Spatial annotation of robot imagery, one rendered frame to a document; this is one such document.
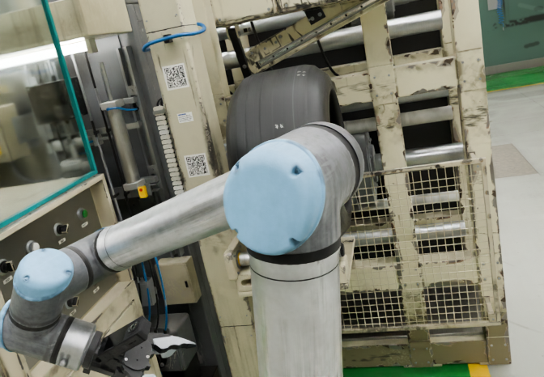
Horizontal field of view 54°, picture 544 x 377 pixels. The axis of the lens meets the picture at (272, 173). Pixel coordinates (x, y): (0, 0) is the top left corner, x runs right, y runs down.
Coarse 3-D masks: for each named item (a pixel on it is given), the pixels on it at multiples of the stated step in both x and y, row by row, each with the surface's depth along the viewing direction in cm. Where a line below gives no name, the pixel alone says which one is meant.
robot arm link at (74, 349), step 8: (80, 320) 102; (72, 328) 99; (80, 328) 100; (88, 328) 101; (72, 336) 98; (80, 336) 99; (88, 336) 99; (64, 344) 98; (72, 344) 98; (80, 344) 98; (88, 344) 100; (64, 352) 98; (72, 352) 98; (80, 352) 98; (56, 360) 98; (64, 360) 98; (72, 360) 98; (80, 360) 98; (72, 368) 99
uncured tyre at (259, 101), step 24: (264, 72) 167; (288, 72) 160; (312, 72) 159; (240, 96) 156; (264, 96) 153; (288, 96) 150; (312, 96) 150; (336, 96) 178; (240, 120) 151; (264, 120) 149; (288, 120) 147; (312, 120) 147; (336, 120) 187; (240, 144) 149
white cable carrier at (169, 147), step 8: (160, 120) 174; (160, 128) 173; (168, 128) 175; (160, 136) 174; (168, 136) 173; (168, 144) 174; (168, 152) 175; (168, 160) 176; (176, 160) 178; (176, 168) 176; (176, 176) 177; (176, 184) 178; (184, 184) 179; (176, 192) 179; (184, 192) 179
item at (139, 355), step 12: (96, 336) 101; (96, 348) 102; (132, 348) 103; (144, 348) 104; (84, 360) 99; (96, 360) 102; (120, 360) 100; (132, 360) 101; (144, 360) 102; (84, 372) 103; (108, 372) 103; (120, 372) 100
